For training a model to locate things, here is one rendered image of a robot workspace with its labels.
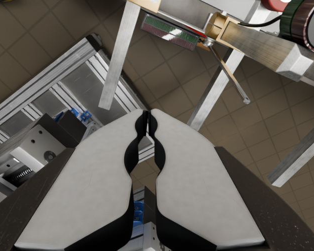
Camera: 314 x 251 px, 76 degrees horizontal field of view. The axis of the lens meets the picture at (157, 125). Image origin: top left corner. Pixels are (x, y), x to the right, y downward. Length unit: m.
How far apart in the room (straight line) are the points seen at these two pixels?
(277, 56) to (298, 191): 2.34
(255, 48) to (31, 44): 1.37
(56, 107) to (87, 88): 0.25
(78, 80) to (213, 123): 1.02
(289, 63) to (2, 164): 0.57
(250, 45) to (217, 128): 1.35
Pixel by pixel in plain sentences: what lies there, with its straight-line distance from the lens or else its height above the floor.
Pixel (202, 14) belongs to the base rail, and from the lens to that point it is 0.64.
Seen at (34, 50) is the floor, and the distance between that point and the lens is 1.55.
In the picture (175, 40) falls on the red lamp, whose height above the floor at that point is 0.70.
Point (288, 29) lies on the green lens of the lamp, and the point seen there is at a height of 1.07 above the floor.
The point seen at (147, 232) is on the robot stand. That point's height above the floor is 0.94.
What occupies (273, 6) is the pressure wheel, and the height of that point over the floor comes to 0.91.
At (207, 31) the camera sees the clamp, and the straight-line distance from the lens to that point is 0.50.
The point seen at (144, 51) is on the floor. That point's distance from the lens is 1.36.
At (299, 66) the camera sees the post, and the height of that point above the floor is 1.10.
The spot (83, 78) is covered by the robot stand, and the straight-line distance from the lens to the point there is 1.25.
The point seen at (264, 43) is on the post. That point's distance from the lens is 0.33.
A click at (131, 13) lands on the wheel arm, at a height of 0.85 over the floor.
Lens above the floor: 1.33
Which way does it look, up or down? 57 degrees down
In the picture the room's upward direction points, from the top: 178 degrees clockwise
